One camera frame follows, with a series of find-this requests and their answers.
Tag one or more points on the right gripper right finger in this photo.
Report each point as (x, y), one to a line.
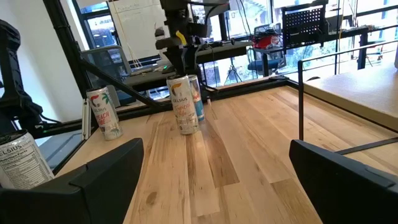
(351, 199)

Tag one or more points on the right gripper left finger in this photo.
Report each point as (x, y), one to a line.
(77, 202)

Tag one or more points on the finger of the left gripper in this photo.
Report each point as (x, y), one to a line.
(172, 49)
(190, 60)

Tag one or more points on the blue silver Red Bull can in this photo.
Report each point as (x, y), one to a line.
(199, 99)

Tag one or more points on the Celsius Tropical Vibe can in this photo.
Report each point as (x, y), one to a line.
(183, 105)

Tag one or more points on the blue band Celsius can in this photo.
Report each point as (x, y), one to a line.
(21, 161)

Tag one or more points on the black computer mouse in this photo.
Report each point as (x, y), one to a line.
(168, 69)

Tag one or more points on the dark grey desk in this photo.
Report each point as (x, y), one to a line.
(146, 77)
(224, 51)

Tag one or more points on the white whiteboard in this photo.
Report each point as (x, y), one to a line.
(136, 28)

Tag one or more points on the grey mesh office chair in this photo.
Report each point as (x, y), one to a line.
(105, 62)

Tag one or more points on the blue office chair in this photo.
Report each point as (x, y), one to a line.
(264, 65)

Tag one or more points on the red equipment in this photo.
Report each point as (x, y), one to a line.
(267, 40)

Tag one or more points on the black perforated metal panel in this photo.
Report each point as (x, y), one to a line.
(303, 25)

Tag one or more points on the black workbench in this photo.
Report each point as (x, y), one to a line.
(362, 56)

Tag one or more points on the silver aluminium bracket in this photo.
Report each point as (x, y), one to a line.
(86, 119)

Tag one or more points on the black metal frame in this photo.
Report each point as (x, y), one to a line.
(357, 93)

